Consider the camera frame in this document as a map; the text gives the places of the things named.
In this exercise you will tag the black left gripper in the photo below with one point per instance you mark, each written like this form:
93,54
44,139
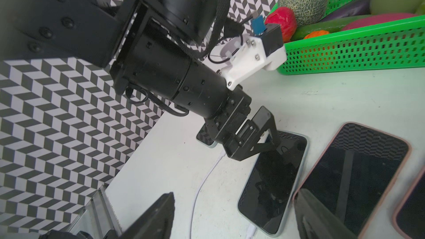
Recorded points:
152,64

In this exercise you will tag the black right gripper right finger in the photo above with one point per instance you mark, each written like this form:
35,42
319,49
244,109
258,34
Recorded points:
315,221

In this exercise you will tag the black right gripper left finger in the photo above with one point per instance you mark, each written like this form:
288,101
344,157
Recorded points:
156,222

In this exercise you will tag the black phone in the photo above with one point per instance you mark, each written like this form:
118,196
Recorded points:
204,138

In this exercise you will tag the grey case phone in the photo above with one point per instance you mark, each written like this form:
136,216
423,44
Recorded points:
265,198

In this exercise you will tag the pink case phone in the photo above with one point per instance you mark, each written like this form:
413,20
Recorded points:
409,217
355,173

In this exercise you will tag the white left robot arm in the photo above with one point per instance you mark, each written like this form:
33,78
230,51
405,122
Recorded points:
96,32

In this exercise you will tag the green cucumber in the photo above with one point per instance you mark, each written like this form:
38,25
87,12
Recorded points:
332,26

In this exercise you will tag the orange pumpkin toy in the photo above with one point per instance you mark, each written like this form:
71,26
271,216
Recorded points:
316,34

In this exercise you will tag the red strawberry toy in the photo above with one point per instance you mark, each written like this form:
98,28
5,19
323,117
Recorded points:
285,17

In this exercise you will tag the purple eggplant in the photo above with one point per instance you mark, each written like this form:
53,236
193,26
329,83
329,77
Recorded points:
353,8

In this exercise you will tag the magenta sweet potato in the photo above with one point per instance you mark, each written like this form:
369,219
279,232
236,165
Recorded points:
377,19

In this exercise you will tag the green plastic basket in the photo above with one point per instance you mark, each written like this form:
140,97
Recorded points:
391,45

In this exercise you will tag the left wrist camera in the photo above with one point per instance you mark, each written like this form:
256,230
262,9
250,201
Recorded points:
266,52

